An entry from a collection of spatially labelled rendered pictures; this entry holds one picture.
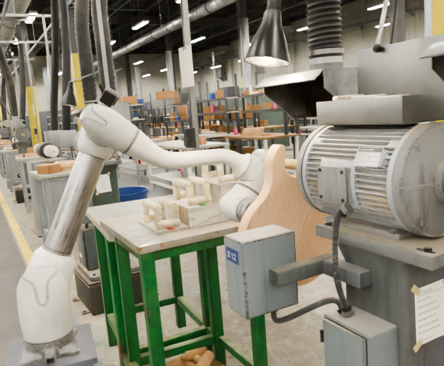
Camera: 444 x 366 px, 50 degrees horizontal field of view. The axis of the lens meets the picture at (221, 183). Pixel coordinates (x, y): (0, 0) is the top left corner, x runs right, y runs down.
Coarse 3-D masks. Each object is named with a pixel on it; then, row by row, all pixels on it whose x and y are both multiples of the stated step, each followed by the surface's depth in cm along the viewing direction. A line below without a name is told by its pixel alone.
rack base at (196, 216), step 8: (184, 200) 224; (168, 208) 229; (184, 208) 210; (192, 208) 207; (200, 208) 209; (208, 208) 210; (216, 208) 212; (184, 216) 211; (192, 216) 207; (200, 216) 209; (208, 216) 211; (216, 216) 213; (192, 224) 208; (200, 224) 209; (208, 224) 211
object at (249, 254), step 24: (240, 240) 115; (264, 240) 116; (288, 240) 120; (240, 264) 115; (264, 264) 117; (240, 288) 117; (264, 288) 118; (288, 288) 121; (240, 312) 119; (264, 312) 118
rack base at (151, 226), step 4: (168, 216) 229; (152, 220) 224; (164, 220) 222; (144, 224) 217; (148, 224) 216; (152, 224) 215; (180, 224) 211; (184, 224) 211; (148, 228) 212; (152, 228) 208; (164, 228) 207; (176, 228) 205; (180, 228) 205; (184, 228) 206; (188, 228) 207; (156, 232) 202; (160, 232) 201; (164, 232) 202; (168, 232) 203
